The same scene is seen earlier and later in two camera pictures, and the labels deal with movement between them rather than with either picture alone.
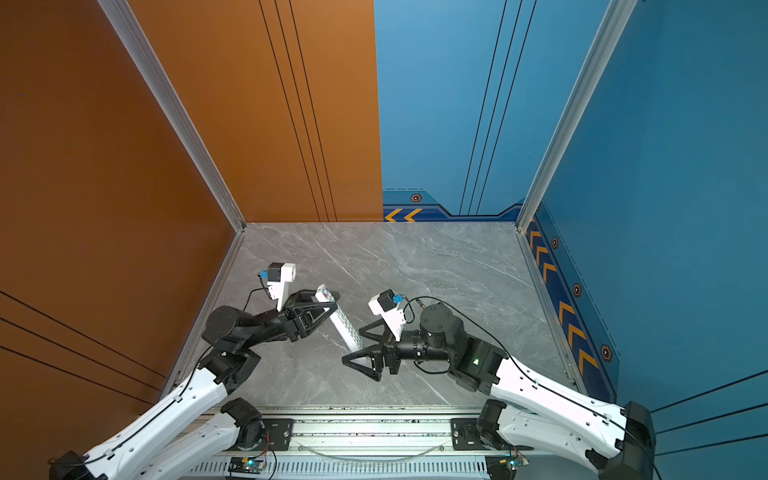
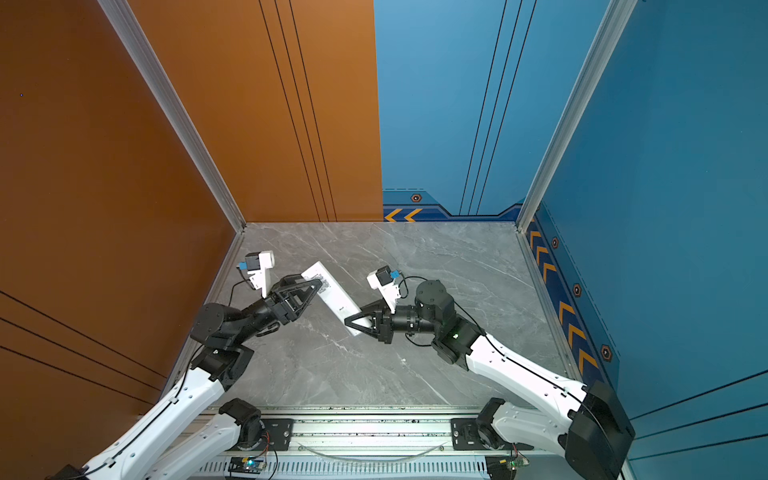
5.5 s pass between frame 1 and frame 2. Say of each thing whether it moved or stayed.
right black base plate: stayed
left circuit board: stayed
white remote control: moved
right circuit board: stayed
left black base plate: stayed
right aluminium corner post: stayed
